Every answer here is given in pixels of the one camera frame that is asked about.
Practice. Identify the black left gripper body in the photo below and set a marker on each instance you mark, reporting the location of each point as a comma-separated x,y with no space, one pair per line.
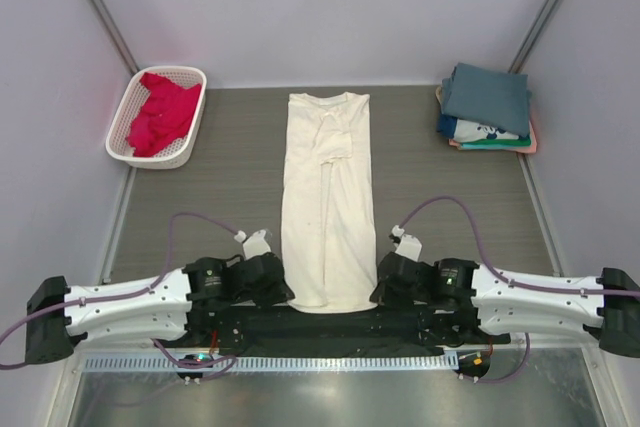
272,294

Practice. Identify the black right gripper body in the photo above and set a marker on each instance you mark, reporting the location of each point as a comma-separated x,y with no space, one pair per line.
391,296

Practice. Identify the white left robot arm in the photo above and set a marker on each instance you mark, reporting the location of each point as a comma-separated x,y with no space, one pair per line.
62,316

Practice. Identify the cream white t shirt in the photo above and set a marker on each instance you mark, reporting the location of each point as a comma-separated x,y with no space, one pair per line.
328,236

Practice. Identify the folded white blue patterned shirt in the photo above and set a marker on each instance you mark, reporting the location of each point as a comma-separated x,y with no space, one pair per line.
464,131

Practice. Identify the folded grey-blue t shirt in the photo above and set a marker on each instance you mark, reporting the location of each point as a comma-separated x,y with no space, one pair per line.
492,98

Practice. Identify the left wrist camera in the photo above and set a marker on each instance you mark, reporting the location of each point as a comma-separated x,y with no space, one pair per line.
254,245

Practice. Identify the red t shirt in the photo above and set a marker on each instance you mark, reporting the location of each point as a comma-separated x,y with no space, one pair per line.
164,117

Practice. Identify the white perforated plastic basket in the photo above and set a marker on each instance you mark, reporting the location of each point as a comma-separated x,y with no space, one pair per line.
178,152

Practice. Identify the slotted grey cable duct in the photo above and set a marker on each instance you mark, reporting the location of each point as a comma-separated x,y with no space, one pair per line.
158,363

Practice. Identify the folded green t shirt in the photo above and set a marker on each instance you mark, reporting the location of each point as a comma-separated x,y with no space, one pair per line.
499,144

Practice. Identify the left aluminium frame post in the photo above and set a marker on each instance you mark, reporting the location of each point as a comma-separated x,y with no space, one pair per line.
103,14

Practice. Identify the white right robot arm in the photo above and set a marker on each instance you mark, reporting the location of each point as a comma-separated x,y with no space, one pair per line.
483,303

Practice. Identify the aluminium frame post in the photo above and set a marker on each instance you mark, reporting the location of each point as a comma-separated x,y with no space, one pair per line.
539,25
103,14

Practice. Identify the right aluminium frame post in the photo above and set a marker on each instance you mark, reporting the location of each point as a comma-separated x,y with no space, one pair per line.
539,25

